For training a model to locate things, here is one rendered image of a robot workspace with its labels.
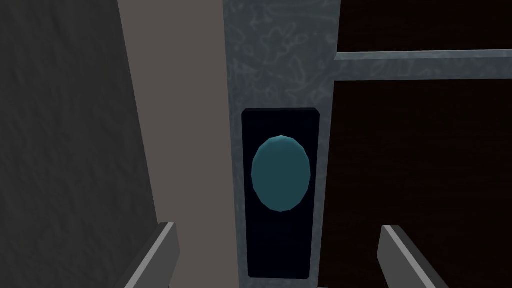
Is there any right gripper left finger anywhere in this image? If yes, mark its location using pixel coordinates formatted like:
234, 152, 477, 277
115, 221, 181, 288

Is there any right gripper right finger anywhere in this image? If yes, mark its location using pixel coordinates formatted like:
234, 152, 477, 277
377, 224, 452, 288

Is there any teal round door knob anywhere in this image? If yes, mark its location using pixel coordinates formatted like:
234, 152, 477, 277
241, 107, 321, 280

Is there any dark door leaf grey frame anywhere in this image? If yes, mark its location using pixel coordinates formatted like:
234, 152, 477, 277
222, 0, 512, 288

